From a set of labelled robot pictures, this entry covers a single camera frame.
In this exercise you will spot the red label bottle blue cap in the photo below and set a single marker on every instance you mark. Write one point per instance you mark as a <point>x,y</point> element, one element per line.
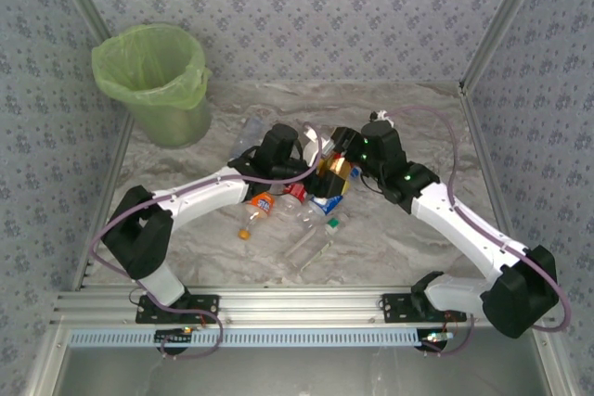
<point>355,172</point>

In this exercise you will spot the clear plastic bottle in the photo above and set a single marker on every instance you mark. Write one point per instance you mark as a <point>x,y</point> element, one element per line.
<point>250,136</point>

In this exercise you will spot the red label clear bottle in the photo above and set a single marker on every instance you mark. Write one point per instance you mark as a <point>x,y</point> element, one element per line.
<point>297,194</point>

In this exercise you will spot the orange label soda bottle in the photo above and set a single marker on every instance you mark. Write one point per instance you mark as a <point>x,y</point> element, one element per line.
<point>261,205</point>

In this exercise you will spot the clear bottle with green band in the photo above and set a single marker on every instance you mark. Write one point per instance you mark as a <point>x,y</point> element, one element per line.
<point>308,247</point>

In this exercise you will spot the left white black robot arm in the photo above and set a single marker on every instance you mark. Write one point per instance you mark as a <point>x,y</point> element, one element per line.
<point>204,196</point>

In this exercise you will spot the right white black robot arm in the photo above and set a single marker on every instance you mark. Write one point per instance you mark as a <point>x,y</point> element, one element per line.
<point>464,229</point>

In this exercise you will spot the green-lined trash bin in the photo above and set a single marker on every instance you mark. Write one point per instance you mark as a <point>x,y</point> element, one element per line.
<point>139,57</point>

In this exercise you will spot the small circuit board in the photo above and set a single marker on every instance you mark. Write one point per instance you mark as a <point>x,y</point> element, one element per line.
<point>174,334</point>
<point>436,337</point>

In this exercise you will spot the aluminium table side rail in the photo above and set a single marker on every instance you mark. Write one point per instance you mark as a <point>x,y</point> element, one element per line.
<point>487,159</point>
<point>116,159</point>

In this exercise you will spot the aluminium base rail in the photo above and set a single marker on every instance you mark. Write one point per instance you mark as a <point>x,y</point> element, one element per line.
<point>297,305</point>

